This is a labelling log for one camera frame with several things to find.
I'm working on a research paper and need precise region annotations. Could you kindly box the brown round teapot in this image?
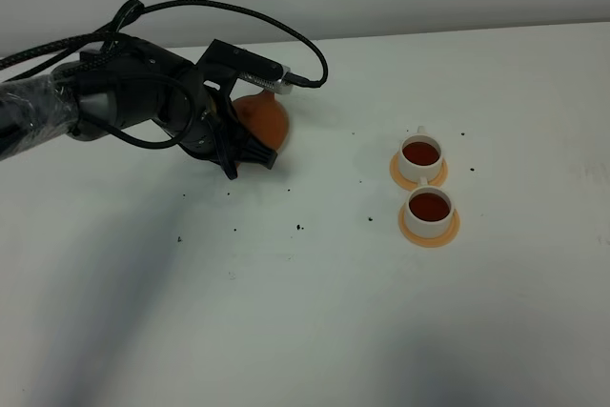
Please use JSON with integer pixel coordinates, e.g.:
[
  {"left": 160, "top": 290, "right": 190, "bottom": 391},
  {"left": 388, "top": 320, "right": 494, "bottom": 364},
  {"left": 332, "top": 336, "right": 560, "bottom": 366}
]
[{"left": 231, "top": 91, "right": 290, "bottom": 156}]

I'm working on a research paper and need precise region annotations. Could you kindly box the orange coaster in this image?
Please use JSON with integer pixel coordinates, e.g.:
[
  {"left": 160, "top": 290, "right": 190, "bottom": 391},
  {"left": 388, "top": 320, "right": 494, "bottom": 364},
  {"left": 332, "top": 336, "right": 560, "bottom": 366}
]
[
  {"left": 389, "top": 153, "right": 449, "bottom": 191},
  {"left": 397, "top": 204, "right": 461, "bottom": 248}
]

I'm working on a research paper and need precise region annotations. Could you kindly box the far white teacup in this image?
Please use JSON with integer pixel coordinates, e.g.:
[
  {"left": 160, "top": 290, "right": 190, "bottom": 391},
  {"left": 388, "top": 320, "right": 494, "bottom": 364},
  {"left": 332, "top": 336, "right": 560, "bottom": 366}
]
[{"left": 397, "top": 126, "right": 444, "bottom": 181}]

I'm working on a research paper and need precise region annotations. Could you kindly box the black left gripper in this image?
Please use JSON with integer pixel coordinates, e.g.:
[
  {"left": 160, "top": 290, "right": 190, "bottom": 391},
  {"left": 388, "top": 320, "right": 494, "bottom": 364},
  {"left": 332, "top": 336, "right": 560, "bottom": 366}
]
[{"left": 156, "top": 67, "right": 277, "bottom": 180}]

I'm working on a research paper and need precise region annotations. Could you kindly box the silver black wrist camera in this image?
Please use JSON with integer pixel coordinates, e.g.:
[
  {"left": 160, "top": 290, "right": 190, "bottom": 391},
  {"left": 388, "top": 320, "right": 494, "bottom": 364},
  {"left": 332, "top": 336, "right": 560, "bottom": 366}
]
[{"left": 195, "top": 39, "right": 293, "bottom": 95}]

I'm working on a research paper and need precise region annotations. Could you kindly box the far orange coaster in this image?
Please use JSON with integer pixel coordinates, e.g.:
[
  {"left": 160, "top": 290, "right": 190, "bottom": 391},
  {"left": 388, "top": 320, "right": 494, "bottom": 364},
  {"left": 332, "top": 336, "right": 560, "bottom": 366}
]
[{"left": 389, "top": 153, "right": 449, "bottom": 191}]

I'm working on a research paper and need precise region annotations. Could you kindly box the white teacup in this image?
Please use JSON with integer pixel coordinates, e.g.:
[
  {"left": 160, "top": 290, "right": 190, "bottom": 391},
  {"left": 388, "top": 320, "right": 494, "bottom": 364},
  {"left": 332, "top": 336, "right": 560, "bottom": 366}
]
[
  {"left": 405, "top": 185, "right": 455, "bottom": 222},
  {"left": 397, "top": 126, "right": 444, "bottom": 181}
]

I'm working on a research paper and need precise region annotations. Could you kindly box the near orange coaster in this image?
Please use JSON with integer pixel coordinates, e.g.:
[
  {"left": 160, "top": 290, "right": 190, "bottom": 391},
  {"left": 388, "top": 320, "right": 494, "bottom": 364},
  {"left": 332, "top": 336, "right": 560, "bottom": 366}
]
[{"left": 397, "top": 204, "right": 461, "bottom": 248}]

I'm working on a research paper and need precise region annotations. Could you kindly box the near white teacup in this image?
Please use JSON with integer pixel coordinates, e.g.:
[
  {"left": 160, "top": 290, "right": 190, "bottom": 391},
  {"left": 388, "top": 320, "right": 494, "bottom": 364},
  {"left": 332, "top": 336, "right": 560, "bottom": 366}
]
[{"left": 405, "top": 185, "right": 455, "bottom": 222}]

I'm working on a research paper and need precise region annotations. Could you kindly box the black braided camera cable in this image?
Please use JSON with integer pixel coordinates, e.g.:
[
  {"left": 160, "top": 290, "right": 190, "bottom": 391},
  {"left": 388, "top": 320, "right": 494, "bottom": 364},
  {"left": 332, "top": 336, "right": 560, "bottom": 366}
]
[{"left": 0, "top": 0, "right": 330, "bottom": 151}]

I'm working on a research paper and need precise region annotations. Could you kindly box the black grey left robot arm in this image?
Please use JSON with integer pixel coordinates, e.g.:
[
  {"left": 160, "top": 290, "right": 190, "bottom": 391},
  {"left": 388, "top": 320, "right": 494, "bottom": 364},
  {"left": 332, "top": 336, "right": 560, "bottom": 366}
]
[{"left": 1, "top": 39, "right": 288, "bottom": 179}]

